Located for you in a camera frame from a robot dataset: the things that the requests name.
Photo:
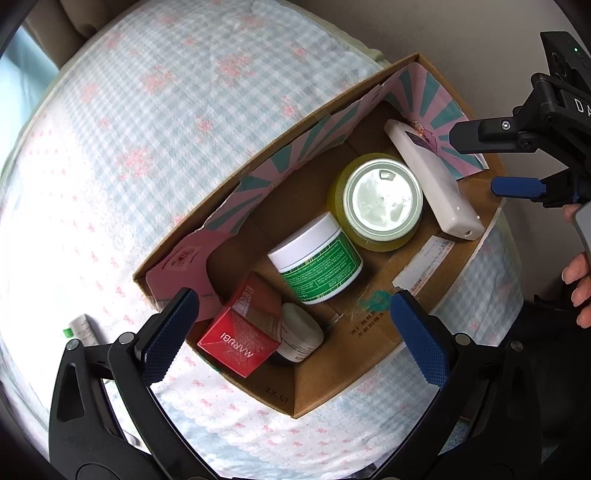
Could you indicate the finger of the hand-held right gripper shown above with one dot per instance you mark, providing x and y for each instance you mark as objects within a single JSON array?
[
  {"x": 515, "y": 188},
  {"x": 489, "y": 136}
]

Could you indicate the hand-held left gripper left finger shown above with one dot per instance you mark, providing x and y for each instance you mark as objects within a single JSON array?
[{"x": 168, "y": 337}]

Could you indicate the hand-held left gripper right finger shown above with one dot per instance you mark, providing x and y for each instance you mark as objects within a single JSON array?
[{"x": 420, "y": 341}]

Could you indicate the patterned cardboard box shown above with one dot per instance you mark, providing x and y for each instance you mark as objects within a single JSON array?
[{"x": 369, "y": 323}]

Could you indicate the red box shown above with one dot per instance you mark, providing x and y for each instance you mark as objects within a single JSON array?
[{"x": 235, "y": 341}]

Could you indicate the white bottle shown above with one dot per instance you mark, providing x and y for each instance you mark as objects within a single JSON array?
[{"x": 434, "y": 184}]

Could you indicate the white tube green cap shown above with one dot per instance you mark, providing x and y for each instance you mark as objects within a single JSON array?
[{"x": 81, "y": 328}]

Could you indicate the small white jar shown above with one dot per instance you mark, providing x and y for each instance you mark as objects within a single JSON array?
[{"x": 300, "y": 327}]

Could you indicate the round tin can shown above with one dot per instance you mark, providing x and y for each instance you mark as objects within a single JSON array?
[{"x": 383, "y": 198}]

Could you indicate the green label white jar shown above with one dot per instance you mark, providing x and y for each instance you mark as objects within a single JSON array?
[{"x": 318, "y": 267}]

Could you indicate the yellow tape roll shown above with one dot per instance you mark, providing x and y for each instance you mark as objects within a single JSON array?
[{"x": 339, "y": 198}]

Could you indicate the person's right hand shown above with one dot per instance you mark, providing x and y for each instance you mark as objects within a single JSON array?
[{"x": 581, "y": 286}]

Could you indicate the person's dark clothing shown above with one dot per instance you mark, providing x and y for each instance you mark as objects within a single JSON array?
[{"x": 554, "y": 392}]

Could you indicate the checked floral bedsheet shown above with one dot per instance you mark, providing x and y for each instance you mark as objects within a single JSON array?
[{"x": 138, "y": 115}]

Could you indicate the light blue cloth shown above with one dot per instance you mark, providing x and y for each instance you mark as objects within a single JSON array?
[{"x": 18, "y": 69}]

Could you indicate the grey-brown curtain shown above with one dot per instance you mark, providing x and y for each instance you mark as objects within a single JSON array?
[{"x": 78, "y": 18}]

